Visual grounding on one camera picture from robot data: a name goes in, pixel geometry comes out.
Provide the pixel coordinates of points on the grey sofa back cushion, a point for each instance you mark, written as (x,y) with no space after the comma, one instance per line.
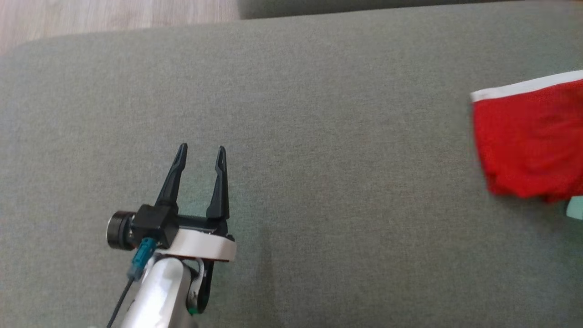
(364,7)

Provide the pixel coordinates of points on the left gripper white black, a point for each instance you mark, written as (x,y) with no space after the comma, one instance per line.
(200,243)

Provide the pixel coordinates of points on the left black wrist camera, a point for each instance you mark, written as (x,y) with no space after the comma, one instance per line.
(152,223)

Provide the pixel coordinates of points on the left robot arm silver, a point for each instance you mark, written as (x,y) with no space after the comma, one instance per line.
(159,296)

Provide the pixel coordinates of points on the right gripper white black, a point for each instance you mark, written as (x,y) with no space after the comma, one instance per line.
(576,208)

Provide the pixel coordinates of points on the red white-striped basketball shorts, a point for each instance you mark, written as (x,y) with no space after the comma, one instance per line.
(528,141)

